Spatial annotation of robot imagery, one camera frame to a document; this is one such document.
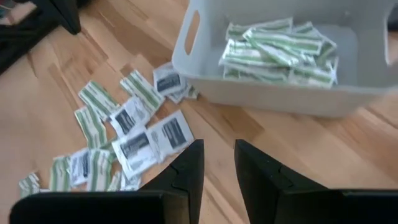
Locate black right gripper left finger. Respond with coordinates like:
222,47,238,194
139,139,205,224

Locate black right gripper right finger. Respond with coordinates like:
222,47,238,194
234,139,327,224

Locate light grey plastic bin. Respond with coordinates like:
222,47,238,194
171,0,398,118

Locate BZK antiseptic towelette packet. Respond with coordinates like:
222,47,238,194
68,147,91,187
111,127,158,180
109,96,153,138
152,62,187,97
146,109,195,164

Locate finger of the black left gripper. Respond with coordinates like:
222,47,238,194
46,0,82,35

